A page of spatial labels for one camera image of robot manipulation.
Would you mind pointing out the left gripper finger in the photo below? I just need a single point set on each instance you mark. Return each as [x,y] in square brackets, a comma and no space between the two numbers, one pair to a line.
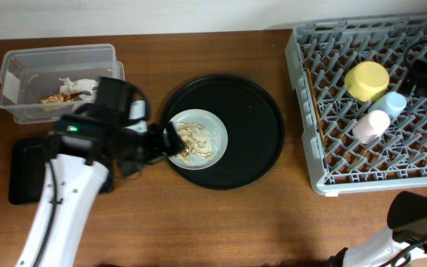
[153,157]
[173,142]

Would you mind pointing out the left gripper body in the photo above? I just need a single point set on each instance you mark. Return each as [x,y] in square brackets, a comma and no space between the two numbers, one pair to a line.
[151,140]

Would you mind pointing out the food scraps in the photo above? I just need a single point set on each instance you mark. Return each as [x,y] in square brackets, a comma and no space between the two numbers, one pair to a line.
[196,139]

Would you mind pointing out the grey plate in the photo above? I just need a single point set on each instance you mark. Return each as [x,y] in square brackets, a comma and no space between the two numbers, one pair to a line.
[218,134]

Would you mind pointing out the white tissue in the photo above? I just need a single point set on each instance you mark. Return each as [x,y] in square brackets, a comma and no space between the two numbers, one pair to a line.
[85,88]

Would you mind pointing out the gold candy wrapper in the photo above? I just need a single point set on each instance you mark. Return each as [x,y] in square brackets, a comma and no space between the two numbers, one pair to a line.
[62,97]

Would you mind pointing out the wooden chopstick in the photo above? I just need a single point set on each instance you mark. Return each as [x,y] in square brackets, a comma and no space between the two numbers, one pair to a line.
[316,110]

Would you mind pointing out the pink cup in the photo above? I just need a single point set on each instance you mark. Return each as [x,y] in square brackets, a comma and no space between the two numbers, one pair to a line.
[371,126]

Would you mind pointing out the yellow bowl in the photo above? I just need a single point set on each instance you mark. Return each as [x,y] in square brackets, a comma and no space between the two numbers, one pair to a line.
[367,81]

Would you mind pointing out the blue cup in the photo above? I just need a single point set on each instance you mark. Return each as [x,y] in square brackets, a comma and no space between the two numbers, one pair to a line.
[392,103]

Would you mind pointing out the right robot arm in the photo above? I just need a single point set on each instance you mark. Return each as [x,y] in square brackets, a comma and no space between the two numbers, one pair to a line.
[403,239]

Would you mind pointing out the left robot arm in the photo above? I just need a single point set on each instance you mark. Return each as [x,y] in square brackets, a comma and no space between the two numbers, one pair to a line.
[71,185]

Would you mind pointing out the grey dishwasher rack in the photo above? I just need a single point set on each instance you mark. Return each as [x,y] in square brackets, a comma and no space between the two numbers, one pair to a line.
[343,165]

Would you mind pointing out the round black serving tray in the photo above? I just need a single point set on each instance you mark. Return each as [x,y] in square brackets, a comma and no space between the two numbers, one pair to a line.
[254,124]

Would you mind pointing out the clear plastic bin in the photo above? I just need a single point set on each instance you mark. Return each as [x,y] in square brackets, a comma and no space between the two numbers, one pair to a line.
[28,76]

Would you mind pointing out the black rectangular tray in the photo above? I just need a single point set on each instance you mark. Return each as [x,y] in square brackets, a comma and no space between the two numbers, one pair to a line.
[27,172]

